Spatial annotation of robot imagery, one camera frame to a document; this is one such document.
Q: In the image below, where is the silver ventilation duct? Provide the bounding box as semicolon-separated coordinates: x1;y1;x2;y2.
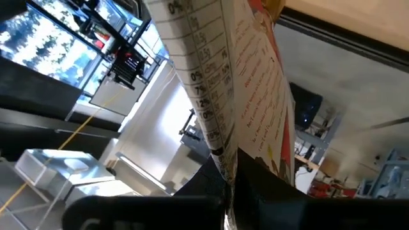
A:
14;148;141;207

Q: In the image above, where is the yellow hanging cable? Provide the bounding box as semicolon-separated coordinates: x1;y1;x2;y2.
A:
0;86;128;215

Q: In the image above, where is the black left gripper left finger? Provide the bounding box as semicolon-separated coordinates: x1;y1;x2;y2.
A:
62;156;229;230

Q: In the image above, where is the white red cereal box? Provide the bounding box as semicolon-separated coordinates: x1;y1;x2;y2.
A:
143;0;297;230

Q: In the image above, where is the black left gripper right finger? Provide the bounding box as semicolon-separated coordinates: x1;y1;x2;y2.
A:
235;148;409;230

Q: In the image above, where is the black table frame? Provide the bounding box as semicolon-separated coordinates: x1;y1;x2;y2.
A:
276;6;409;74

